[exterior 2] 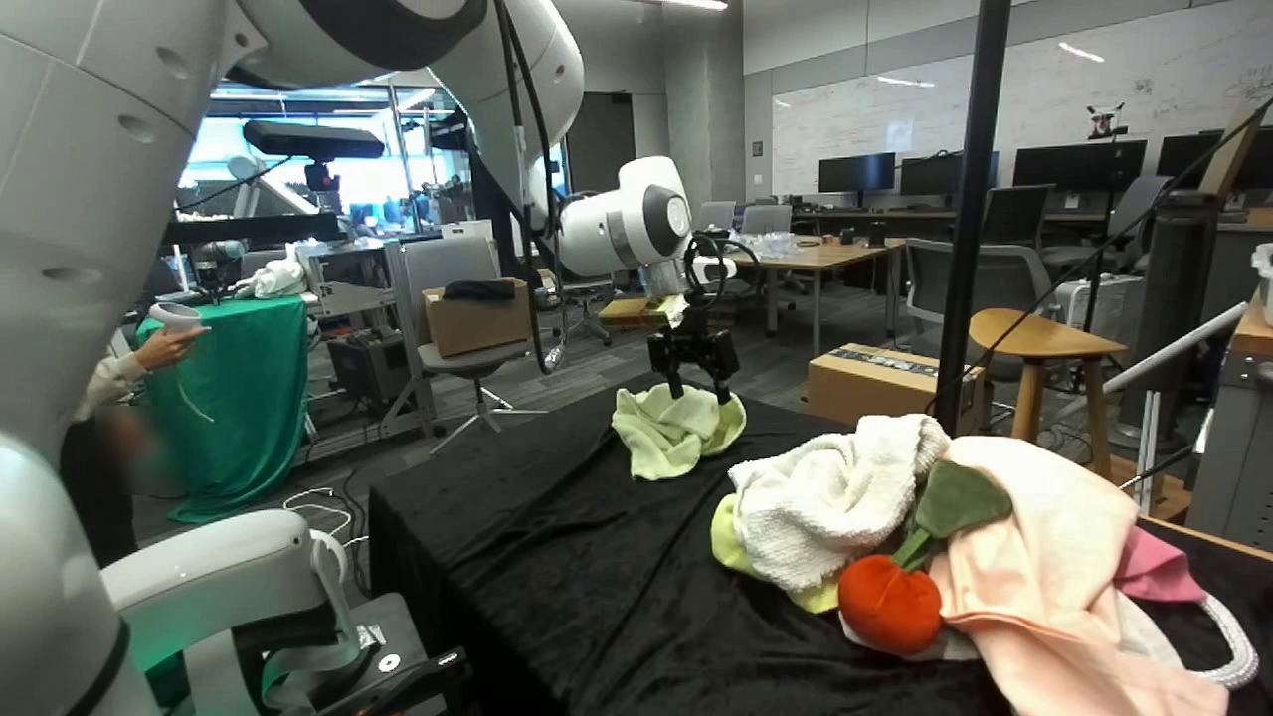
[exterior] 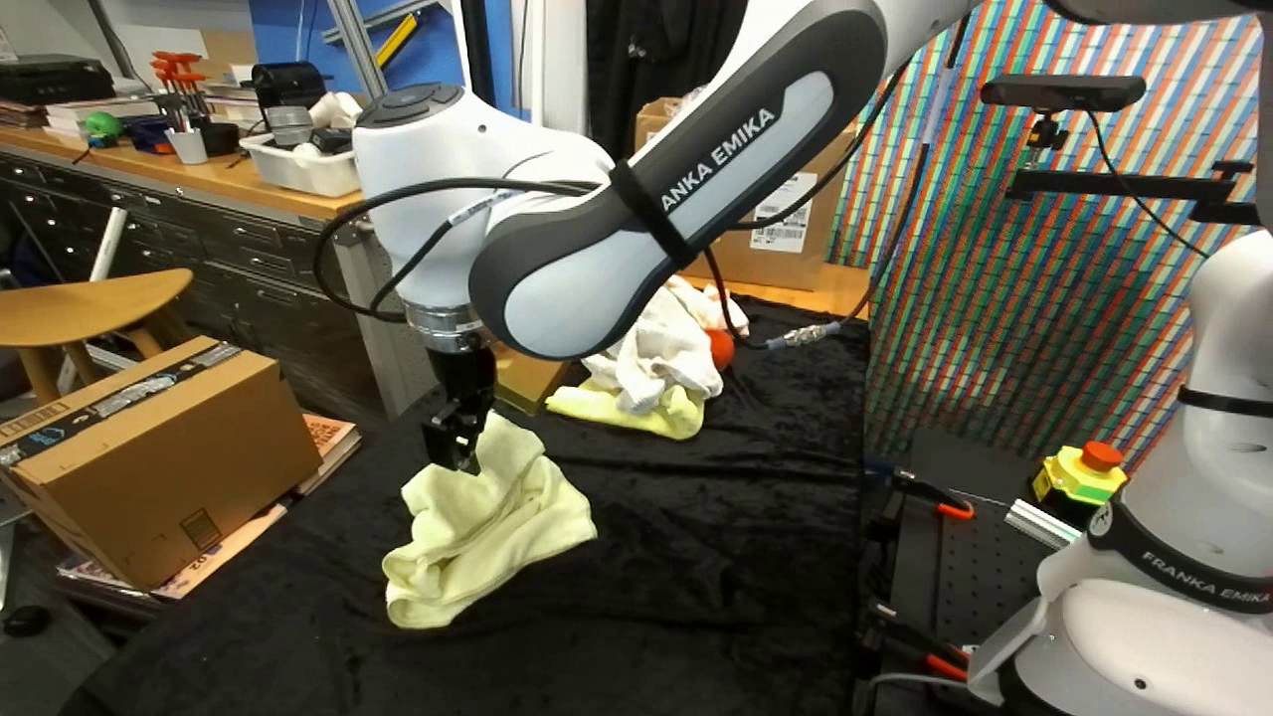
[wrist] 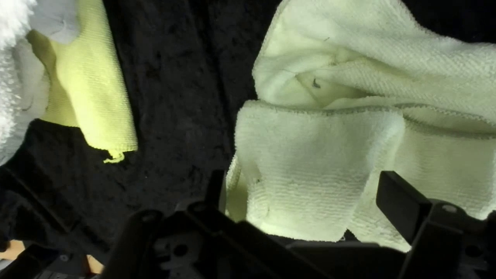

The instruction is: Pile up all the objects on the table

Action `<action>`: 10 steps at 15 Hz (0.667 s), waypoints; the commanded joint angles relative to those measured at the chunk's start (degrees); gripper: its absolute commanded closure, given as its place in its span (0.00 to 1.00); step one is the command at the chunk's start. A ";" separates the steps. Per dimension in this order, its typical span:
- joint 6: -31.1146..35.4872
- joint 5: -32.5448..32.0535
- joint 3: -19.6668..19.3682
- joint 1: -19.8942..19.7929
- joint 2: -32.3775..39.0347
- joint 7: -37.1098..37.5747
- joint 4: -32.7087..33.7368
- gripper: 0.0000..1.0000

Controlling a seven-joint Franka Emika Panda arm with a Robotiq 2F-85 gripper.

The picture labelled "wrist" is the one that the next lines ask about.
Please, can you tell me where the off-white towel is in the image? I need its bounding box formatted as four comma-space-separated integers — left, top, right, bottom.
0, 0, 83, 167

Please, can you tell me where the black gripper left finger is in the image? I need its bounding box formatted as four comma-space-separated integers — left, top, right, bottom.
100, 169, 323, 279

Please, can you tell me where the pale green white towel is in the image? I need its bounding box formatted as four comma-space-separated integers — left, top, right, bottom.
219, 0, 496, 254

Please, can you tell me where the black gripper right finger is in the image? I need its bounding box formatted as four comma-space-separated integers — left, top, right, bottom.
376, 169, 496, 279

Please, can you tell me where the black tablecloth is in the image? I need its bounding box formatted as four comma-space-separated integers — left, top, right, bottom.
0, 0, 496, 279

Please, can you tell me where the bright yellow microfibre cloth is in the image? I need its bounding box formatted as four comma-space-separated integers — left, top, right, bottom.
26, 0, 140, 164

